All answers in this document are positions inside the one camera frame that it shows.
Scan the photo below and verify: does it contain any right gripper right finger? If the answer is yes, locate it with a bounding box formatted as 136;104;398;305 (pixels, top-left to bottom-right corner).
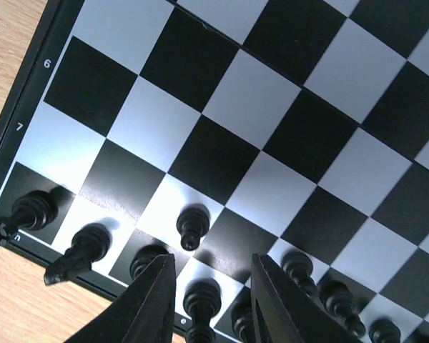
251;253;358;343

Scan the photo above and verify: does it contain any black and grey chessboard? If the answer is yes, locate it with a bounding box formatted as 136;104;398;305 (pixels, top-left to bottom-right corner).
0;1;429;342

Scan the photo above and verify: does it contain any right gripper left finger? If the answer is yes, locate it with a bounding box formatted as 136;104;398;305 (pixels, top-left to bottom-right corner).
67;254;176;343

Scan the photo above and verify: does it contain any black chess piece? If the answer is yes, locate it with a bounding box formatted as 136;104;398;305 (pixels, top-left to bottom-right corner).
231;303;255;343
176;204;210;252
368;318;401;343

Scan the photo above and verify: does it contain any black chess king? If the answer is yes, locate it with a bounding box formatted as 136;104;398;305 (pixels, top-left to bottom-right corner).
183;279;222;343

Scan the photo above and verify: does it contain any black chess pawn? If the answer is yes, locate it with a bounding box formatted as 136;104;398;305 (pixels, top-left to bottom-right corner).
129;244;169;280
0;190;59;247
281;250;317;298
319;281;366;339
44;223;112;286

